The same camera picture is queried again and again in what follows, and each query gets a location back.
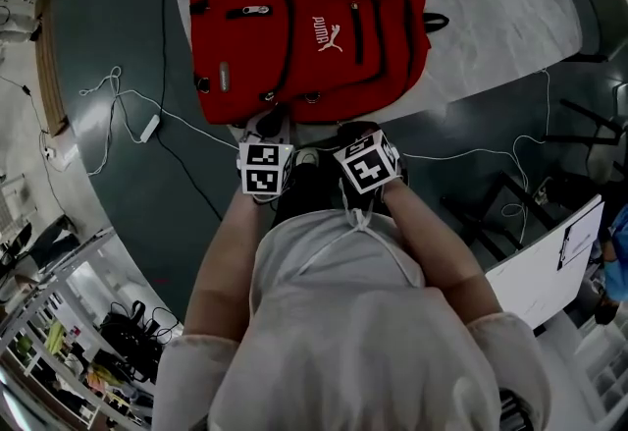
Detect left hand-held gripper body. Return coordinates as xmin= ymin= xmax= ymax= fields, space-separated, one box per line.
xmin=235 ymin=141 xmax=296 ymax=197

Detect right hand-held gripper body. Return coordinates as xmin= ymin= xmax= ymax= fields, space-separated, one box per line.
xmin=333 ymin=129 xmax=402 ymax=196

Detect red backpack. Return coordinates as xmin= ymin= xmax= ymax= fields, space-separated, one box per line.
xmin=188 ymin=0 xmax=450 ymax=128

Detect person's right forearm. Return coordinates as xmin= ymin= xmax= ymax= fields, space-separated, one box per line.
xmin=380 ymin=181 xmax=502 ymax=325

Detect person's left forearm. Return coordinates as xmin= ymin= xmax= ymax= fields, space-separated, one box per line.
xmin=183 ymin=188 xmax=287 ymax=338

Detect person's white shoe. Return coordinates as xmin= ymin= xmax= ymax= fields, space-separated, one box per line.
xmin=293 ymin=147 xmax=322 ymax=171

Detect person's black trousers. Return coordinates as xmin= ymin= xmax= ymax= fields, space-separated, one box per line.
xmin=272 ymin=163 xmax=355 ymax=229

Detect white power strip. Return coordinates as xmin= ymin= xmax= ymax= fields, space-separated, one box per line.
xmin=138 ymin=113 xmax=163 ymax=144

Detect grey marble table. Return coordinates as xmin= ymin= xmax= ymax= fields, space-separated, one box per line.
xmin=171 ymin=0 xmax=583 ymax=127

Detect person's white shirt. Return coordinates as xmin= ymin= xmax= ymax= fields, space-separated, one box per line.
xmin=151 ymin=207 xmax=553 ymax=431

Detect white marble table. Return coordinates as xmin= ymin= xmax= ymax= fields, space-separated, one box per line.
xmin=441 ymin=171 xmax=605 ymax=332

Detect wooden platform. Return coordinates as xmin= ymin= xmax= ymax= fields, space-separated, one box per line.
xmin=35 ymin=0 xmax=71 ymax=138

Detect white shelf rack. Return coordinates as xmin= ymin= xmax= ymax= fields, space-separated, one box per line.
xmin=0 ymin=227 xmax=163 ymax=431

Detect black clipboard with paper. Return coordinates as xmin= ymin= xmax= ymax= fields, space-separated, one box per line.
xmin=556 ymin=209 xmax=605 ymax=273

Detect long white floor cable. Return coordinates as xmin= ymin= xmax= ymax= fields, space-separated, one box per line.
xmin=156 ymin=68 xmax=553 ymax=161

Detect black floor cable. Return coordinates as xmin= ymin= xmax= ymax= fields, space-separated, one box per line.
xmin=155 ymin=0 xmax=226 ymax=223

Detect looped white cable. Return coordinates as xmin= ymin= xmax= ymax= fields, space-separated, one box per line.
xmin=78 ymin=65 xmax=148 ymax=178

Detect pile of black cables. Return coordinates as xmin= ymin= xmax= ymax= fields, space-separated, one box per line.
xmin=99 ymin=299 xmax=183 ymax=384

